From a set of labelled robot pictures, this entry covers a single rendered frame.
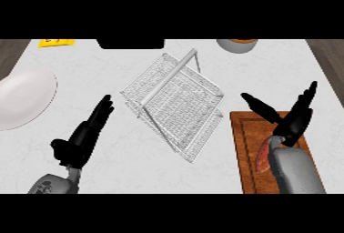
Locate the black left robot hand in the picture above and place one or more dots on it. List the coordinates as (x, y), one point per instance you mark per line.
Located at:
(83, 136)

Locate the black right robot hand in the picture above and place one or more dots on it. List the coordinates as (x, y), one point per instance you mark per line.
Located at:
(296, 121)

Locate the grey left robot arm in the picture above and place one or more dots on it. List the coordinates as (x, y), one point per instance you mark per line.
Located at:
(58, 183)

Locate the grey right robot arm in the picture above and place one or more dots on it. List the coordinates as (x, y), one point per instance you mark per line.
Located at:
(293, 170)

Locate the orange-red sweet potato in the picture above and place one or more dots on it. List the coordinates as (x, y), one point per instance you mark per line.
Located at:
(262, 159)

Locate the brown wooden cutting board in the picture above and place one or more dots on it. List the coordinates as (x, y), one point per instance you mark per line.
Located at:
(247, 151)

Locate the white plate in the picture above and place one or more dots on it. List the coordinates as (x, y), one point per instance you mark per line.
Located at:
(23, 98)

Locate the grey bowl with brown contents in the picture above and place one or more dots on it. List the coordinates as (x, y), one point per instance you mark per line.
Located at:
(237, 45)

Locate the yellow packet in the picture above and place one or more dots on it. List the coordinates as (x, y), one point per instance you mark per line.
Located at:
(57, 42)

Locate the black appliance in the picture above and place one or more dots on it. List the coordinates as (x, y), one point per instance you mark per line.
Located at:
(131, 44)

